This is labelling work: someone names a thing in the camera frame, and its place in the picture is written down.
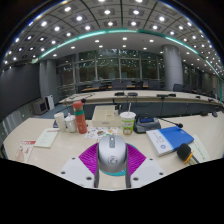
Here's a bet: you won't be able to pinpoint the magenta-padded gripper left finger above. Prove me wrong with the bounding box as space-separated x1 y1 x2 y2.
58 143 100 189

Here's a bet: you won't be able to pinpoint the red bottle with green band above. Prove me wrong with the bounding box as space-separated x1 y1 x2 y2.
72 100 88 135

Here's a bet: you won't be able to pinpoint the beige cardboard box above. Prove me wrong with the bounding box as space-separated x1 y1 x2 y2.
91 105 122 128

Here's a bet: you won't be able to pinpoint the green white cup with straw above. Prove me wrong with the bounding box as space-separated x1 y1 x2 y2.
119 103 137 136

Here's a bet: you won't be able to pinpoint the grey box appliance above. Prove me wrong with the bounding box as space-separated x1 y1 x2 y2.
32 98 49 116

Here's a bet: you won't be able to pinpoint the blue white book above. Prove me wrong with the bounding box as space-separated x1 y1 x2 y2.
145 125 195 157

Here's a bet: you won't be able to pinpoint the dark office chairs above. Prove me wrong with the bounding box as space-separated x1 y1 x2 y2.
89 78 218 99

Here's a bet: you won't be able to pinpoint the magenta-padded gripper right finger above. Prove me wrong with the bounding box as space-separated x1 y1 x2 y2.
125 143 167 189

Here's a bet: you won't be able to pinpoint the silver grey computer mouse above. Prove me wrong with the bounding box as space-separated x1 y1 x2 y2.
96 134 129 174

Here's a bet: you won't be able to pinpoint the black gooseneck microphone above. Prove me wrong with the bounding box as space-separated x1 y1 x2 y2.
158 117 184 129

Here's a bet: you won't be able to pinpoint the ceiling lights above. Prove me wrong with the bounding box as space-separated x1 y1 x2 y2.
3 0 224 73

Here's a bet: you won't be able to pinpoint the black handheld microphone yellow ring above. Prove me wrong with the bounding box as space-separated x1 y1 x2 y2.
176 143 201 166

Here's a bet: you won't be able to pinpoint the white booklet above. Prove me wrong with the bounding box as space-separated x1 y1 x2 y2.
33 128 60 149

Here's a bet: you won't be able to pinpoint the white paper cup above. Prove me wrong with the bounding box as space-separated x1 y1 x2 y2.
53 111 67 132

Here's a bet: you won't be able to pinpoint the white standing appliance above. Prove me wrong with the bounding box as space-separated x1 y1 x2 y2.
44 94 55 111

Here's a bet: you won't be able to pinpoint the black desk conference console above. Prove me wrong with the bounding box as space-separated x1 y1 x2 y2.
133 113 162 134

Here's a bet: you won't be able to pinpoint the white printed paper sheet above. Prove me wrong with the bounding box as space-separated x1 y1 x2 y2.
186 134 212 164

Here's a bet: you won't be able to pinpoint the colourful sticker sheet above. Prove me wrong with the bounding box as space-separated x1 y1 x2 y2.
84 126 119 140

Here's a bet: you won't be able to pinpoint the red white leaflet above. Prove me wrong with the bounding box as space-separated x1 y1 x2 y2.
13 139 37 163

